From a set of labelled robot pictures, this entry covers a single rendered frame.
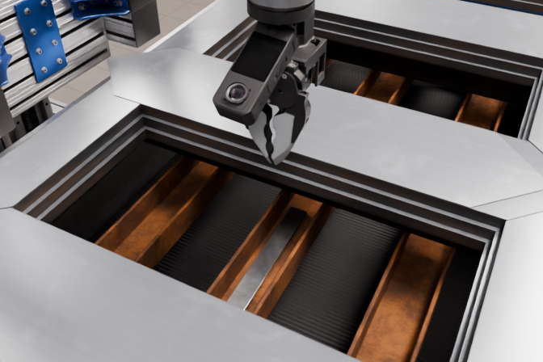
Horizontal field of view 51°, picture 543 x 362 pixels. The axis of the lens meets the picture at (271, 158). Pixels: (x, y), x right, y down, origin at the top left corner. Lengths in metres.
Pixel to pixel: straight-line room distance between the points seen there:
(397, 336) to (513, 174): 0.27
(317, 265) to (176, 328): 0.51
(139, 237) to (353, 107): 0.41
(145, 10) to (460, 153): 0.84
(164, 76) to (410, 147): 0.43
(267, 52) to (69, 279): 0.33
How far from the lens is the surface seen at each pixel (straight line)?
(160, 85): 0.98
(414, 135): 0.87
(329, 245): 1.12
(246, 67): 0.59
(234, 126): 0.86
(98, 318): 0.65
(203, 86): 0.96
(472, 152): 0.86
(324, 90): 0.95
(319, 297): 1.04
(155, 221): 0.99
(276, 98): 0.64
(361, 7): 1.24
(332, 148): 0.82
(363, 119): 0.89
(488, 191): 0.80
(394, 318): 0.87
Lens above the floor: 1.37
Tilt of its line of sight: 39 degrees down
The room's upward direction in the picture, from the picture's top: straight up
